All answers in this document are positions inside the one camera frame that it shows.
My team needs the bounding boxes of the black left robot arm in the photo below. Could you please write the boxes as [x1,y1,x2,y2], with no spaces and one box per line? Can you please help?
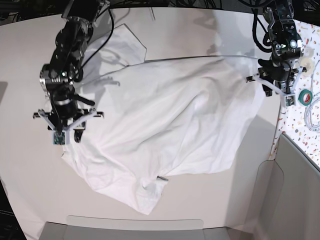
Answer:
[246,0,303,95]

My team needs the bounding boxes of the clear tape dispenser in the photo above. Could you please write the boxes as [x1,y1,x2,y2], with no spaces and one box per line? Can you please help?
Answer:
[300,47,315,77]

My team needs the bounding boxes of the grey chair right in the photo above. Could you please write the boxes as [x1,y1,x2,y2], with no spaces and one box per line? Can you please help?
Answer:
[231,133,320,240]

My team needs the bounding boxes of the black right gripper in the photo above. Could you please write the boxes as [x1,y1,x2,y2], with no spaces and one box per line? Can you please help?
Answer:
[49,92,95,143]

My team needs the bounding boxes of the white coiled cable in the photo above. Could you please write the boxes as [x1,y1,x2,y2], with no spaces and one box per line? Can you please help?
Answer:
[303,59,320,131]

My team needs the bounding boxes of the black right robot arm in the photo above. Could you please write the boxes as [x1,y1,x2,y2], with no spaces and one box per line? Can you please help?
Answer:
[33,0,110,145]

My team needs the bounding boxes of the green tape roll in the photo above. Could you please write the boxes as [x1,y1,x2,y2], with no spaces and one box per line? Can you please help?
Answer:
[298,89,313,106]

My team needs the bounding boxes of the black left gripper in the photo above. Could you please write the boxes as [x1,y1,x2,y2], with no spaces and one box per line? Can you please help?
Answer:
[257,58,298,94]

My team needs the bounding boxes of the terrazzo pattern side surface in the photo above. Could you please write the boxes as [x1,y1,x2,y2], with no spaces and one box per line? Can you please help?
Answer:
[269,20,320,166]

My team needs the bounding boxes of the white t-shirt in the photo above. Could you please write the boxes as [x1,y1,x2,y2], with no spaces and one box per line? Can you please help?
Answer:
[62,25,264,215]

